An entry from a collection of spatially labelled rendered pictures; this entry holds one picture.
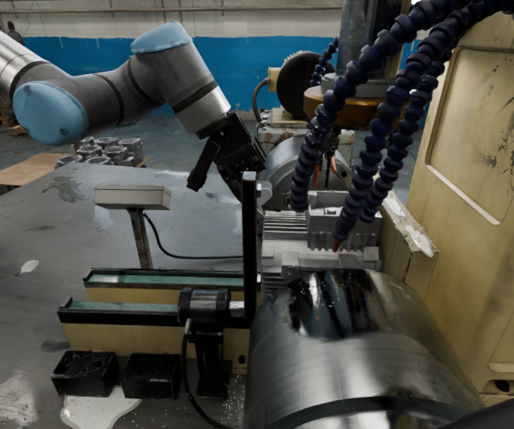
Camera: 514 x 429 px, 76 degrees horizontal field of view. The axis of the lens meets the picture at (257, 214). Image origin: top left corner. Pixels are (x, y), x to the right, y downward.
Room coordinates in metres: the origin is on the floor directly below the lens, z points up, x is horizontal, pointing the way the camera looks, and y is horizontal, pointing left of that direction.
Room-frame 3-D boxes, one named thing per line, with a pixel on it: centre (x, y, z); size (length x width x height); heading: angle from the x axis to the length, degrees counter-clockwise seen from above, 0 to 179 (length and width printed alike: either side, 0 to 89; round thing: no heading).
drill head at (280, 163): (0.89, -0.14, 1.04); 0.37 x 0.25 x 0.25; 178
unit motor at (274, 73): (1.17, -0.12, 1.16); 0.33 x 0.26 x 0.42; 178
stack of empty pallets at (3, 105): (6.20, 4.68, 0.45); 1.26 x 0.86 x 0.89; 78
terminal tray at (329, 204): (0.53, -0.15, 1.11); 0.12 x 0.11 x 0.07; 87
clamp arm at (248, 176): (0.41, 0.01, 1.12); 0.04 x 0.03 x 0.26; 88
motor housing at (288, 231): (0.54, -0.11, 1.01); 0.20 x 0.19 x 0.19; 87
